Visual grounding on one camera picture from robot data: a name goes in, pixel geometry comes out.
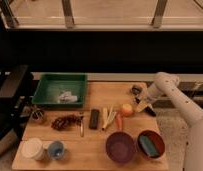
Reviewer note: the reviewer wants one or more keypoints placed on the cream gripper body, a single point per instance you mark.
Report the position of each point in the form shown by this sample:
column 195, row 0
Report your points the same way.
column 141, row 105

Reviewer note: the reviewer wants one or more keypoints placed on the black dish brush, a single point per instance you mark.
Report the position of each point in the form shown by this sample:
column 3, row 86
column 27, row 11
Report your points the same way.
column 139, row 93

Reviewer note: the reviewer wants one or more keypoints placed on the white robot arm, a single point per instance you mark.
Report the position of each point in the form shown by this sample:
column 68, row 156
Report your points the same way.
column 167, row 84

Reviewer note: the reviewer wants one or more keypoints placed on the red bowl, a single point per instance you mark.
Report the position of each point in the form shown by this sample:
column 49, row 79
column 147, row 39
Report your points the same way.
column 156, row 140

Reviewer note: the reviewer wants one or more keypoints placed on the purple bowl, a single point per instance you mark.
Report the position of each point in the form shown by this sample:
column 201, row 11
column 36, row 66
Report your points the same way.
column 120, row 147

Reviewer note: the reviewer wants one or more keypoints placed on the orange round fruit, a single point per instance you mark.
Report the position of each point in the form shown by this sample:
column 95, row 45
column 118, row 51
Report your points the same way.
column 126, row 110

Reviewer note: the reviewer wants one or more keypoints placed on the orange carrot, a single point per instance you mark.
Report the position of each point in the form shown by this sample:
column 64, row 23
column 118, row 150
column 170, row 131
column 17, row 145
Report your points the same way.
column 119, row 122

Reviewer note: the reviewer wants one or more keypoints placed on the teal sponge block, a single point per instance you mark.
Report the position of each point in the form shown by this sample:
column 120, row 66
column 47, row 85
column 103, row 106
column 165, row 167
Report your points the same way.
column 148, row 146

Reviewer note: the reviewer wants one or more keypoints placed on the black rectangular block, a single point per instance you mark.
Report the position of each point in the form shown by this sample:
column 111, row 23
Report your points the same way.
column 94, row 119

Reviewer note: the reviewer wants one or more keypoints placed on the metal knife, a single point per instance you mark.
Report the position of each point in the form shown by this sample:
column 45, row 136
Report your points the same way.
column 81, row 126

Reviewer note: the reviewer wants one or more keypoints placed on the brown pine cone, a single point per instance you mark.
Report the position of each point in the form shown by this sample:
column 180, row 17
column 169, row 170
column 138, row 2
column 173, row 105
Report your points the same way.
column 64, row 122

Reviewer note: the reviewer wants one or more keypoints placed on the green plastic tray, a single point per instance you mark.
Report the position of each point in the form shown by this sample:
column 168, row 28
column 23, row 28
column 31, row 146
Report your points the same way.
column 51, row 85

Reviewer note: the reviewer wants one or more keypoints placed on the blue glass cup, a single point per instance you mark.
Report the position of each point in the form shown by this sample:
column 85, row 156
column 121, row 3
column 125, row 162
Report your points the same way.
column 56, row 150

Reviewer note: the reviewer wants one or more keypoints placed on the small dark wicker ball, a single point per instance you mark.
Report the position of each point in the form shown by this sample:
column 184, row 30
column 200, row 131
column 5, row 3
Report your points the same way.
column 38, row 115

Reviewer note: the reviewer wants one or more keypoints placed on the white lidded cup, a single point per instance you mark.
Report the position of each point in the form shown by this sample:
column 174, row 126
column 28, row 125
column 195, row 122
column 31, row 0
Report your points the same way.
column 33, row 149

